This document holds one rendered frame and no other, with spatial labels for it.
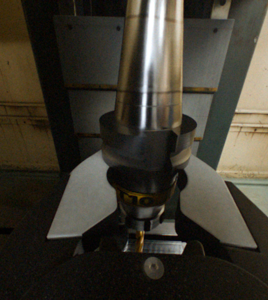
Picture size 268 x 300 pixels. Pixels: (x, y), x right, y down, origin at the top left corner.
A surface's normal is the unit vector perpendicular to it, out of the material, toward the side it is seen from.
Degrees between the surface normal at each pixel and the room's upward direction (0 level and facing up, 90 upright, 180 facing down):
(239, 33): 90
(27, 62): 90
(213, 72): 90
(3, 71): 90
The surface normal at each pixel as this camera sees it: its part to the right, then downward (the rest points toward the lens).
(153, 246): 0.03, -0.88
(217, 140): -0.03, 0.47
